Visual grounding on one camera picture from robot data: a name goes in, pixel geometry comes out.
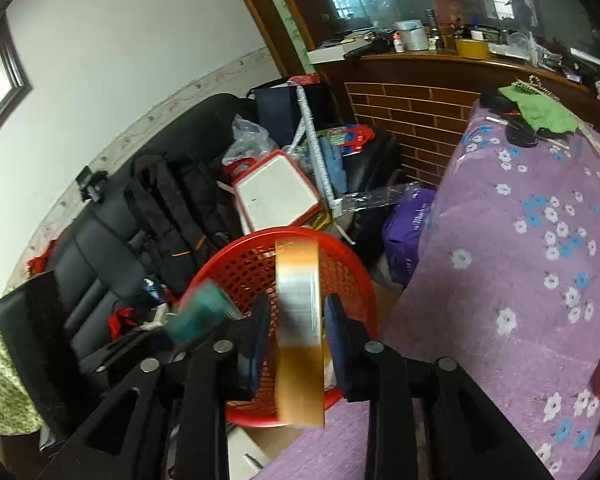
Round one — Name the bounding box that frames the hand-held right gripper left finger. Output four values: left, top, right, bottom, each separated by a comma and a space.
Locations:
37, 292, 273, 480

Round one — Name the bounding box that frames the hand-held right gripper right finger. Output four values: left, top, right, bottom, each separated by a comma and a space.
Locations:
325, 292, 556, 480

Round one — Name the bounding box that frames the orange torn carton box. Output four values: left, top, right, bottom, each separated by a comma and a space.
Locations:
274, 240, 327, 430

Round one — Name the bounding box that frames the teal packet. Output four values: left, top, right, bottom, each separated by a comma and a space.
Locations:
167, 280, 241, 346

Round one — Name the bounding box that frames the red plastic mesh basket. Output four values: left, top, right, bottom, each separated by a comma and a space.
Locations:
180, 226, 378, 428

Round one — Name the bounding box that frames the small blue packet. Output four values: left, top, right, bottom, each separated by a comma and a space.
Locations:
142, 277, 168, 306

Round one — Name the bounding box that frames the purple plastic bag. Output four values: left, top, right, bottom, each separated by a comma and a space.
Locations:
382, 187, 436, 286

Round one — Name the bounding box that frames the red cloth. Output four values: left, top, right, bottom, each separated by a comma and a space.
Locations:
107, 307, 141, 338

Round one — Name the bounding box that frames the clear cellophane wrap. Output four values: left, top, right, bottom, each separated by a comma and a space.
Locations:
337, 185, 421, 213

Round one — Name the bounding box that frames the red rimmed white tray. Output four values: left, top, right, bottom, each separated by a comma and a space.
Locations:
230, 150, 326, 233

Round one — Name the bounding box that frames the black backpack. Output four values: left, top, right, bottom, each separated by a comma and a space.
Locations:
125, 152, 231, 296

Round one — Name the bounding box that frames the blue cloth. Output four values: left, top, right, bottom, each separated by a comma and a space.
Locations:
320, 135, 348, 193

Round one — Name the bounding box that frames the black leather sofa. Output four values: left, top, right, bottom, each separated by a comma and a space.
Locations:
0, 92, 401, 456

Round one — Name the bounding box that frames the red green colourful packet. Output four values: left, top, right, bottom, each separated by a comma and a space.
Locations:
325, 127, 376, 156

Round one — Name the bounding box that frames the crumpled clear plastic bag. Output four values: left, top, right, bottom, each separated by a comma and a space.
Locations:
222, 115, 271, 166

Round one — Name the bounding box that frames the black phone holder clamp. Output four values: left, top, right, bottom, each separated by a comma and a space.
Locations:
75, 166, 108, 203

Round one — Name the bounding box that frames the dark navy tote bag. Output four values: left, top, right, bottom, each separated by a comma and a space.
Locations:
247, 80, 331, 151

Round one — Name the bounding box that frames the wooden brick-front counter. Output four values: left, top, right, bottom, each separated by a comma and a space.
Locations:
307, 52, 600, 191

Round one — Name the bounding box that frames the green floral cloth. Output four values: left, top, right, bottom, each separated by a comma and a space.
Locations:
0, 332, 43, 436

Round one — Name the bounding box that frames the black pouch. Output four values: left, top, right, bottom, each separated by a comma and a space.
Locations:
505, 117, 540, 148
480, 89, 518, 113

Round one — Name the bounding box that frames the white flat box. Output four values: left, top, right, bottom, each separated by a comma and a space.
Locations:
307, 44, 361, 65

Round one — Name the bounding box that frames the yellow box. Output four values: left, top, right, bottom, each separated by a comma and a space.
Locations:
455, 39, 491, 60

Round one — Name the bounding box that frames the dark framed picture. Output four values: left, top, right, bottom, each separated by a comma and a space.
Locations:
0, 15, 33, 146

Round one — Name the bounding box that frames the white patterned strap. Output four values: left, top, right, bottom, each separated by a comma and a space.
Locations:
297, 85, 343, 211

